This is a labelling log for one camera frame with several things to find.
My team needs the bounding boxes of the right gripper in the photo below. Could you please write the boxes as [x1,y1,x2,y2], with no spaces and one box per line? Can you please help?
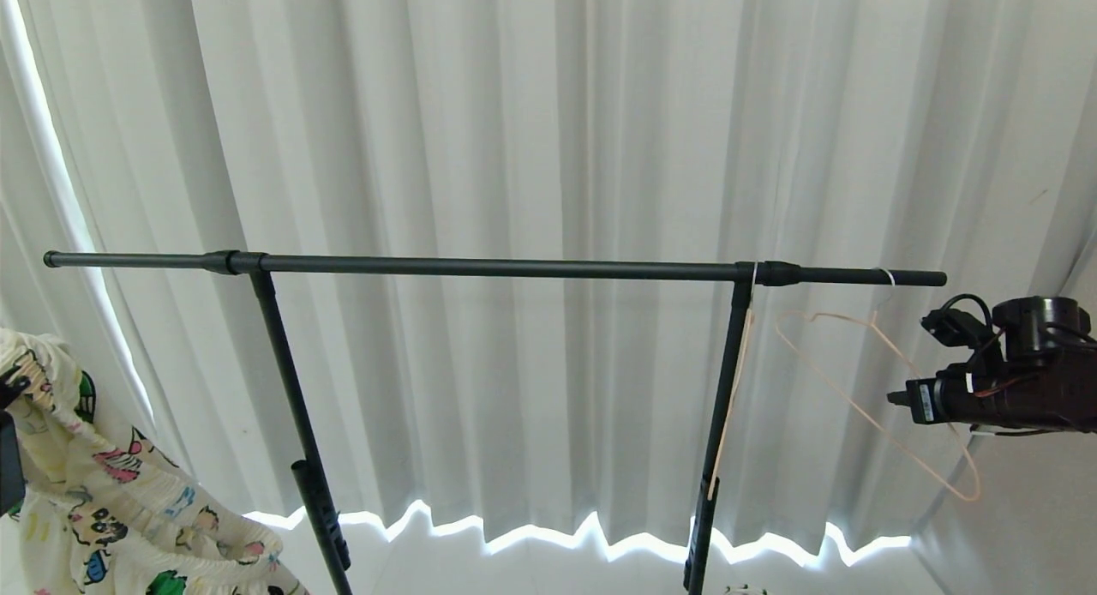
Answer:
[907,359,999,426]

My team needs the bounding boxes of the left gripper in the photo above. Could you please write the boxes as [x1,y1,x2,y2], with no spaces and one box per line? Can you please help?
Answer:
[0,411,27,514]

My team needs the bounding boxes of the pink clothes hanger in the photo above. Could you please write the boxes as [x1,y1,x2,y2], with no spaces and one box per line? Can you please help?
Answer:
[776,273,982,503]
[707,265,759,502]

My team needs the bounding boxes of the cream printed garment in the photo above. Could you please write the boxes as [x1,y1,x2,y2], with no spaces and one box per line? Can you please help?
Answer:
[0,328,309,595]

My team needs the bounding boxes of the black clothes rack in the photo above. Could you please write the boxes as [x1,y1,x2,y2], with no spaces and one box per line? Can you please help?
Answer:
[43,250,948,595]

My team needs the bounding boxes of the white curtain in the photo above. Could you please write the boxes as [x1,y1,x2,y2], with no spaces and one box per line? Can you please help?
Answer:
[0,0,1097,570]

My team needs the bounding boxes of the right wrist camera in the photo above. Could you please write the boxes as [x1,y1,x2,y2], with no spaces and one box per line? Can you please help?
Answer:
[921,293,995,349]

